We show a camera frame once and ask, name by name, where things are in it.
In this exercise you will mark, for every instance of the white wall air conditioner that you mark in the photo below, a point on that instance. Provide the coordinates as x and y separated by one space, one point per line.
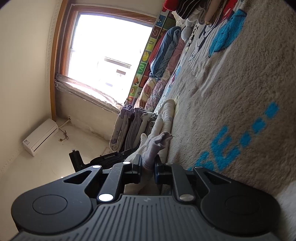
39 136

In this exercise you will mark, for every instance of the white floral quilted pajama garment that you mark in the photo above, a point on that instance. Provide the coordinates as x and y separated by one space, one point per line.
156 143

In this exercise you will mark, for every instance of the red striped folded clothes stack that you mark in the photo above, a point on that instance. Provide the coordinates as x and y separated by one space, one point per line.
203 12

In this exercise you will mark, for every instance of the light blue plush toy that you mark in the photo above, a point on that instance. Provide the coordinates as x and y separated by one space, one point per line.
187 31

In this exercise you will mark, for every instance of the pink purple floral bedding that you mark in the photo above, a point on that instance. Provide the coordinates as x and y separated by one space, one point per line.
158 90

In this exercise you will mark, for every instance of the blue folded blanket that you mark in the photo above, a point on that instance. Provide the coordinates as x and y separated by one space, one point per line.
166 49

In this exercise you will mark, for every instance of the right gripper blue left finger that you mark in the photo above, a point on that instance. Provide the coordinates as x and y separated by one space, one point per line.
120 175

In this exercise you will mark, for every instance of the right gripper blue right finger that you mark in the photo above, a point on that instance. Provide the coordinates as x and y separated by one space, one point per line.
172 180

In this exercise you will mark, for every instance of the colourful alphabet play mat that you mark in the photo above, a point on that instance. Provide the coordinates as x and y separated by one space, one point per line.
164 21

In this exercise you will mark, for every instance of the grey purple folded clothes stack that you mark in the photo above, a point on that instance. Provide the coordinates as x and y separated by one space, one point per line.
130 124

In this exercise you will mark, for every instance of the window curtain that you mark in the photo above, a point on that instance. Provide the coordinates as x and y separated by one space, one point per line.
88 93

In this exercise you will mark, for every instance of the Mickey Mouse plush blanket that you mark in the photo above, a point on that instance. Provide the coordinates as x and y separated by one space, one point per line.
235 101

